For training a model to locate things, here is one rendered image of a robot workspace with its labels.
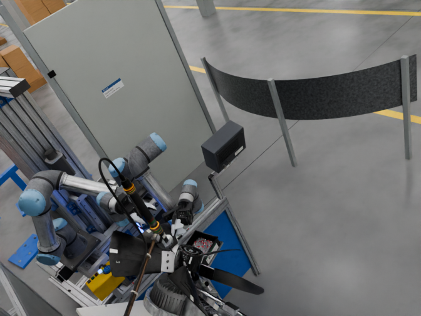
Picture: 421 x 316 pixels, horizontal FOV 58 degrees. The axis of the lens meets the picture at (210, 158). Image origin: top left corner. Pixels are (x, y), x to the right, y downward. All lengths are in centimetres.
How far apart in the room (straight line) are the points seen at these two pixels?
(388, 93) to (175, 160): 208
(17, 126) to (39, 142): 15
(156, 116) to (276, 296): 193
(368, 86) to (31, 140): 234
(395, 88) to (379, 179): 77
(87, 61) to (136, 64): 45
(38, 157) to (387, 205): 252
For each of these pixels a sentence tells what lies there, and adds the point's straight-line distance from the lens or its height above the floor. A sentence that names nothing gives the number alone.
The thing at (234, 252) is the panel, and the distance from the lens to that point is 274.
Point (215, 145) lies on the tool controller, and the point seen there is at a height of 124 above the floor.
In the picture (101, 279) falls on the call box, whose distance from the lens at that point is 212.
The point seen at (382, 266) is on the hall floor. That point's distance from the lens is 296.
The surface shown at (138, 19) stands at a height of 164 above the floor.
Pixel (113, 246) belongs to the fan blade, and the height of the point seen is 144.
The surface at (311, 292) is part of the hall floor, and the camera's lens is 290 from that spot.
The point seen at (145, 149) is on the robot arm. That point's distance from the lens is 202.
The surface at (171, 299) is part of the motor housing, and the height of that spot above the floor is 116.
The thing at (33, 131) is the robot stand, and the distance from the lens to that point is 229.
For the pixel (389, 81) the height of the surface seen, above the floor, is 80.
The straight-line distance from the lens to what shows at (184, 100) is 385.
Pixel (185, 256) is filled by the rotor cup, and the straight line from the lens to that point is 169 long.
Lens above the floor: 249
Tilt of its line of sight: 36 degrees down
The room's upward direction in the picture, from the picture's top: 25 degrees counter-clockwise
